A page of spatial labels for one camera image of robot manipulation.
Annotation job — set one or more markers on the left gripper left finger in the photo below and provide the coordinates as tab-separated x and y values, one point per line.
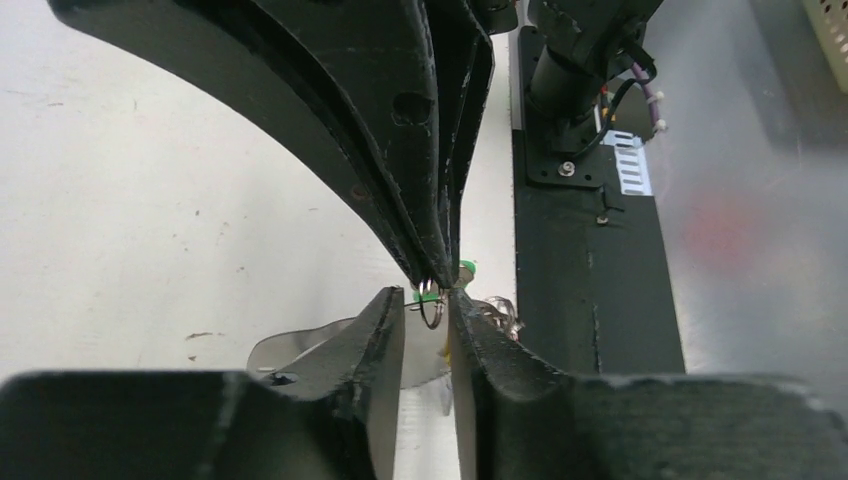
332	423

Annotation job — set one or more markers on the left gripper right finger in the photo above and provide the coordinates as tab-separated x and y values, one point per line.
519	417

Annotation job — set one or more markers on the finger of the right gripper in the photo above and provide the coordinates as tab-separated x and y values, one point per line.
463	63
349	88

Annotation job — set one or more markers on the metal keyring plate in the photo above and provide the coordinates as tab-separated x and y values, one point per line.
419	348

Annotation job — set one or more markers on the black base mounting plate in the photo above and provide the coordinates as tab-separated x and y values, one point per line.
593	286

